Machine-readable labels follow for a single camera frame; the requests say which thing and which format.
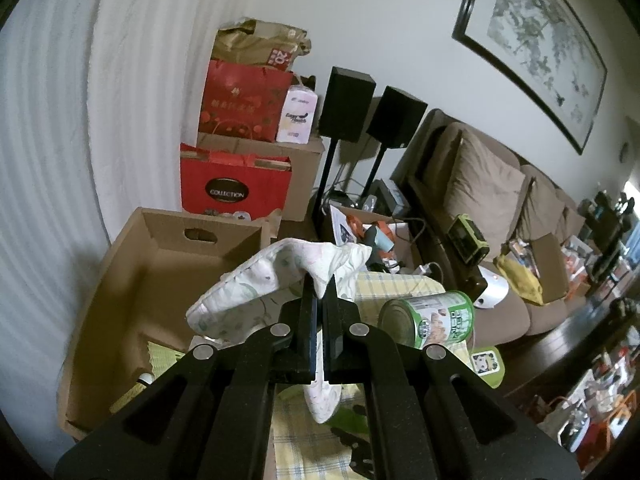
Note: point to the brown paper bag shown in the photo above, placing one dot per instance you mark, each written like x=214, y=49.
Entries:
x=260, y=42

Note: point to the red gift bag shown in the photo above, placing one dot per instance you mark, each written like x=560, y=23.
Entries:
x=240, y=100

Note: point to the red bag with black oval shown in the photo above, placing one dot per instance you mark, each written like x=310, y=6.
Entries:
x=232, y=180

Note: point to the white leaflet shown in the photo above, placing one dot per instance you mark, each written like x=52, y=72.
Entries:
x=345, y=225

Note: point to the large cardboard box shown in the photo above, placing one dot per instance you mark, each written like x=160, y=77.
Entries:
x=300, y=180

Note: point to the grey electronic box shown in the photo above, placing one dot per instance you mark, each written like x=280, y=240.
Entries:
x=387, y=197

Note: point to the flat cardboard piece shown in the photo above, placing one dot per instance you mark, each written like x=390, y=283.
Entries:
x=550, y=265

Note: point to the yellow checkered tablecloth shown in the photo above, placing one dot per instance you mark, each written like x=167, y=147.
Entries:
x=390, y=287

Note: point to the green woven mat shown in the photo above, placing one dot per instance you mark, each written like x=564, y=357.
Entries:
x=167, y=356

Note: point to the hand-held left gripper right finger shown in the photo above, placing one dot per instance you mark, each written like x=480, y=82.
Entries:
x=331, y=340

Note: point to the floral cloth bag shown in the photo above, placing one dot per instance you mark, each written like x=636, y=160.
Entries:
x=250, y=285

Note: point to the green and black radio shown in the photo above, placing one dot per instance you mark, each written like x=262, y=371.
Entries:
x=467, y=242

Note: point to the low cardboard box with clutter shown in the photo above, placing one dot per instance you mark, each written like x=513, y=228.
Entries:
x=400, y=232

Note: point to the green lunch box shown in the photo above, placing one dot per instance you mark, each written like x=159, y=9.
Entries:
x=487, y=365

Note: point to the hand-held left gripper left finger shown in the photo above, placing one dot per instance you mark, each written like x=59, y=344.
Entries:
x=311, y=330

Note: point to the large brown cushion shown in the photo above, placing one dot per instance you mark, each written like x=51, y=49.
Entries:
x=480, y=185

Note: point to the black speaker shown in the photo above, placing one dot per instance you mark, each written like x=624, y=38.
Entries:
x=397, y=117
x=347, y=105

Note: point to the framed ink painting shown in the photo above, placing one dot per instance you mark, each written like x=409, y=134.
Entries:
x=540, y=45

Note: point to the black speaker stand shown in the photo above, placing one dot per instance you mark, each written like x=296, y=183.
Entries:
x=378, y=170
x=323, y=180

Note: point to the yellow bag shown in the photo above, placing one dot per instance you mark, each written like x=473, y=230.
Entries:
x=520, y=276

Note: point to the white curtain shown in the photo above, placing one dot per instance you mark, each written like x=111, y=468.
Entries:
x=60, y=135

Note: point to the colourful snack packets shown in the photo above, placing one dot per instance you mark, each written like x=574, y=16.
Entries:
x=521, y=251

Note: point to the green snack can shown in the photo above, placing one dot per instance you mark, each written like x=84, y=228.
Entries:
x=430, y=320

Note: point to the white tissue package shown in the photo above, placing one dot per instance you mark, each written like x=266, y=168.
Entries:
x=299, y=112

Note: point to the dark wooden coffee table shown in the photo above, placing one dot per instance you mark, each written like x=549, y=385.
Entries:
x=565, y=345

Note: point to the brown sofa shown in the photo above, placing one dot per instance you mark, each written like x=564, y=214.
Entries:
x=515, y=317

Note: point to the teal tool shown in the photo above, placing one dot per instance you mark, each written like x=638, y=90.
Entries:
x=378, y=237

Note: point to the white rounded device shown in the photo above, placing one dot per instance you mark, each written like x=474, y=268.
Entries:
x=491, y=287

